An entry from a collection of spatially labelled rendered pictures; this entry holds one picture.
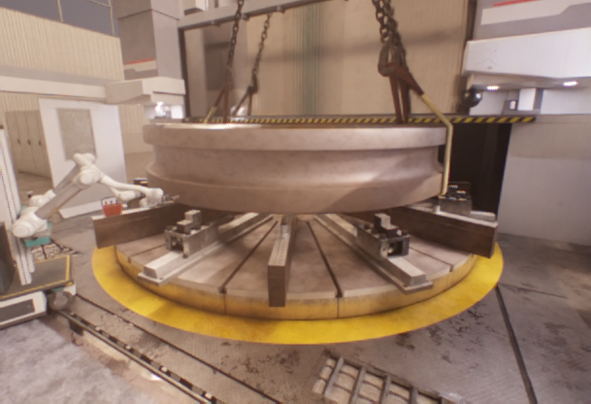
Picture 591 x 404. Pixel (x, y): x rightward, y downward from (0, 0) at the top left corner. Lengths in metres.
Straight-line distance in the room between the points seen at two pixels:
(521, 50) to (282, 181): 2.60
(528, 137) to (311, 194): 3.76
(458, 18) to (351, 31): 1.71
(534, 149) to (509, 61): 2.31
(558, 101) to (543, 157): 1.25
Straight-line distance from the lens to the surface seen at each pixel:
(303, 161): 2.92
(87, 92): 7.01
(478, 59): 3.54
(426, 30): 5.59
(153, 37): 6.66
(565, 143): 5.67
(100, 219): 4.05
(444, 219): 3.87
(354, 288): 2.76
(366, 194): 3.05
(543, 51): 3.62
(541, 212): 5.80
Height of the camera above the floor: 1.80
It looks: 12 degrees down
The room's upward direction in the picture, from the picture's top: straight up
